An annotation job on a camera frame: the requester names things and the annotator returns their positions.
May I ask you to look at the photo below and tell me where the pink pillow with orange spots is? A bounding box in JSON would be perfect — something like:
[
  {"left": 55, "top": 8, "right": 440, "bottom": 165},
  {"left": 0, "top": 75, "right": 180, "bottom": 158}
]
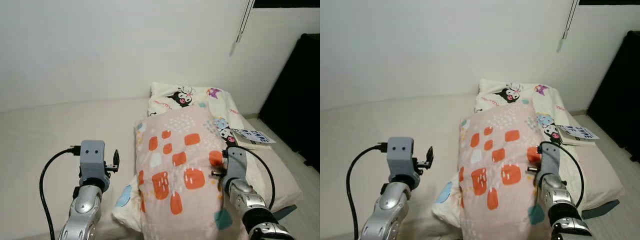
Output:
[
  {"left": 457, "top": 102, "right": 563, "bottom": 240},
  {"left": 134, "top": 106, "right": 251, "bottom": 240}
]

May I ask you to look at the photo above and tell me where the white blue printed book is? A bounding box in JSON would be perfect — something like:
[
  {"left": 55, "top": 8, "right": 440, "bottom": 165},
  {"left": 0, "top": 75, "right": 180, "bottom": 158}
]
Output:
[
  {"left": 555, "top": 124, "right": 600, "bottom": 146},
  {"left": 230, "top": 127, "right": 277, "bottom": 148}
]

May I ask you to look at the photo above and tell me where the black wardrobe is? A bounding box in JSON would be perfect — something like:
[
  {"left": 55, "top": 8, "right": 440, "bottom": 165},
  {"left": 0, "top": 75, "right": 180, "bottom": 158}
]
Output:
[
  {"left": 257, "top": 32, "right": 321, "bottom": 173},
  {"left": 586, "top": 30, "right": 640, "bottom": 163}
]

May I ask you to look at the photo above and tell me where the white blind pull wand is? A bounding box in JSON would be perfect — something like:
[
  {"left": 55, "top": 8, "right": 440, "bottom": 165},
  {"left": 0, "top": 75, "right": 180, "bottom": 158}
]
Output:
[
  {"left": 235, "top": 0, "right": 257, "bottom": 43},
  {"left": 560, "top": 0, "right": 581, "bottom": 41}
]

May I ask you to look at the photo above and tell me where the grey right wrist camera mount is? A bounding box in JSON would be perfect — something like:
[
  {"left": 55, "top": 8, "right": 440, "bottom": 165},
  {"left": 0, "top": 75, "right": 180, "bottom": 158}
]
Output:
[
  {"left": 222, "top": 146, "right": 248, "bottom": 183},
  {"left": 537, "top": 142, "right": 563, "bottom": 178}
]

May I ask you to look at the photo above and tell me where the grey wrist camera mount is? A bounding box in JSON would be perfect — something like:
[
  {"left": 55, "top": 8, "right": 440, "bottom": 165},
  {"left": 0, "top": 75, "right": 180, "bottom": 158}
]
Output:
[
  {"left": 386, "top": 136, "right": 420, "bottom": 181},
  {"left": 537, "top": 142, "right": 563, "bottom": 178},
  {"left": 222, "top": 146, "right": 248, "bottom": 183},
  {"left": 79, "top": 140, "right": 111, "bottom": 181}
]

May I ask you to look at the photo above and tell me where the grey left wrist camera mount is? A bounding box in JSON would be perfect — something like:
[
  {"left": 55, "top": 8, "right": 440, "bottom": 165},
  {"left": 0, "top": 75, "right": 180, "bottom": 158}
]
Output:
[
  {"left": 386, "top": 136, "right": 420, "bottom": 181},
  {"left": 79, "top": 140, "right": 111, "bottom": 181}
]

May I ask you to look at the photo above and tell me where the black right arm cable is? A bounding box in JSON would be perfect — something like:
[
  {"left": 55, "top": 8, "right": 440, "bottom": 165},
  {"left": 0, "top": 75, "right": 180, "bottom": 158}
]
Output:
[
  {"left": 225, "top": 146, "right": 276, "bottom": 211},
  {"left": 539, "top": 141, "right": 586, "bottom": 208}
]

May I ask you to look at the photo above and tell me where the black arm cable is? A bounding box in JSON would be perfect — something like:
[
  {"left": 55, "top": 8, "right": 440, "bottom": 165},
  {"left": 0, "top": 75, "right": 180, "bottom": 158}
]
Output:
[
  {"left": 346, "top": 142, "right": 391, "bottom": 240},
  {"left": 39, "top": 146, "right": 83, "bottom": 240},
  {"left": 539, "top": 141, "right": 586, "bottom": 208},
  {"left": 225, "top": 146, "right": 276, "bottom": 211}
]

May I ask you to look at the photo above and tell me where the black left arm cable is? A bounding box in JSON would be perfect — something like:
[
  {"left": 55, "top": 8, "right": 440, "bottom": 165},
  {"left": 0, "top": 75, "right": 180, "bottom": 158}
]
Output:
[
  {"left": 39, "top": 146, "right": 83, "bottom": 240},
  {"left": 346, "top": 142, "right": 391, "bottom": 240}
]

